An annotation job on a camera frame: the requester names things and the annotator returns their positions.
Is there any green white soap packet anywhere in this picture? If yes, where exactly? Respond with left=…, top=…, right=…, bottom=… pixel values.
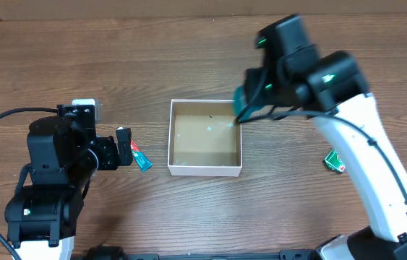
left=323, top=150, right=346, bottom=173

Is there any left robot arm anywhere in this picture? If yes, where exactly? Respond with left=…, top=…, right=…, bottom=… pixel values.
left=4, top=104, right=133, bottom=259

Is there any red teal toothpaste tube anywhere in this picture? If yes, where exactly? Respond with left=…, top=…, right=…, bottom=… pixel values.
left=131, top=140, right=153, bottom=173

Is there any blue mouthwash bottle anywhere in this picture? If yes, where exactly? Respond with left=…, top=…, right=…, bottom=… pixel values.
left=233, top=86, right=262, bottom=123

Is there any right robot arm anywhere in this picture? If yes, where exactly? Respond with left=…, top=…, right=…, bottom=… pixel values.
left=234, top=14, right=407, bottom=259

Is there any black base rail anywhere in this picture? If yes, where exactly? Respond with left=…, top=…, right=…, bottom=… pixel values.
left=80, top=248, right=320, bottom=260

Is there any white open cardboard box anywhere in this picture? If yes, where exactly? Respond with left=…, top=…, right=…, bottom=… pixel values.
left=167, top=99, right=243, bottom=177

